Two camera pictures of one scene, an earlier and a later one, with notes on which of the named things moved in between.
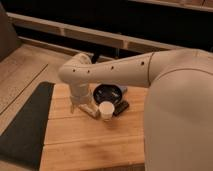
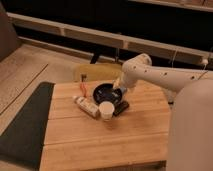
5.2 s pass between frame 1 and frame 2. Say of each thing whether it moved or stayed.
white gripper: moved
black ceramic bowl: stayed
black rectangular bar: stayed
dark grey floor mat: stayed
